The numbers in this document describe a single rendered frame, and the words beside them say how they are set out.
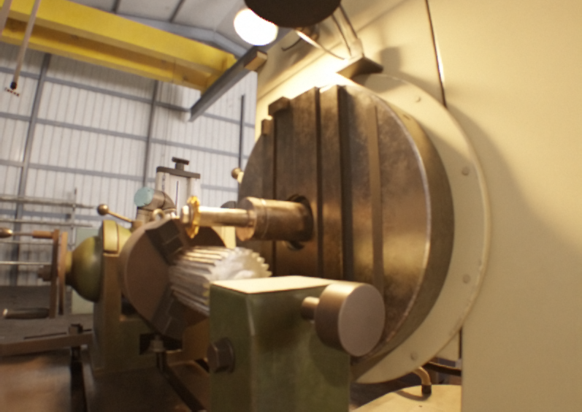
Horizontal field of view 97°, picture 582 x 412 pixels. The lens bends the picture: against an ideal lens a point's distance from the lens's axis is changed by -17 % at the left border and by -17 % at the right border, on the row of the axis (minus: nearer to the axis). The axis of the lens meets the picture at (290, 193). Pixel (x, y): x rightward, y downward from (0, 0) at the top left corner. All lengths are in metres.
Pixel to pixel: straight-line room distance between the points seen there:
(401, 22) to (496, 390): 0.68
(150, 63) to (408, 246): 9.14
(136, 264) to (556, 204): 0.62
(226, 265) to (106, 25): 8.14
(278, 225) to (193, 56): 8.14
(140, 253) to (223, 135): 11.17
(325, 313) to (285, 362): 0.06
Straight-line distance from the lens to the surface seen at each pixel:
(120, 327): 0.68
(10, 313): 0.83
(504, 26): 0.60
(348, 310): 0.21
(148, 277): 0.54
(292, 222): 0.57
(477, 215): 0.50
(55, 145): 10.35
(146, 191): 1.81
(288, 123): 0.68
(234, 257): 0.36
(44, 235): 0.81
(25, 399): 0.64
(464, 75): 0.59
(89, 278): 0.75
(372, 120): 0.53
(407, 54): 0.67
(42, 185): 10.13
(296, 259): 0.61
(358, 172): 0.52
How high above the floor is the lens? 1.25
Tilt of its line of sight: 9 degrees up
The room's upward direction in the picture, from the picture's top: straight up
